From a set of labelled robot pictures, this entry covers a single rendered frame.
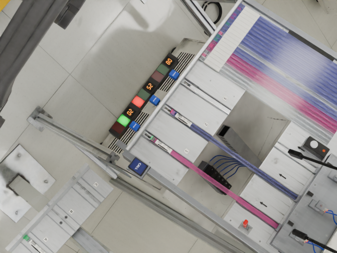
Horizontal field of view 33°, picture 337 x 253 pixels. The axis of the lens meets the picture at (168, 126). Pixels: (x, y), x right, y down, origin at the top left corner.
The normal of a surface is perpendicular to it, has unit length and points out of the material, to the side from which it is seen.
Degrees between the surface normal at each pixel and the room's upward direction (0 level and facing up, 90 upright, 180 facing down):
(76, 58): 0
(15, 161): 0
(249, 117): 0
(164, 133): 45
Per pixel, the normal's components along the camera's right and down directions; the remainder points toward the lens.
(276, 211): -0.01, -0.25
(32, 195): -0.51, -0.67
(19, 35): -0.15, 0.62
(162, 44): 0.57, 0.22
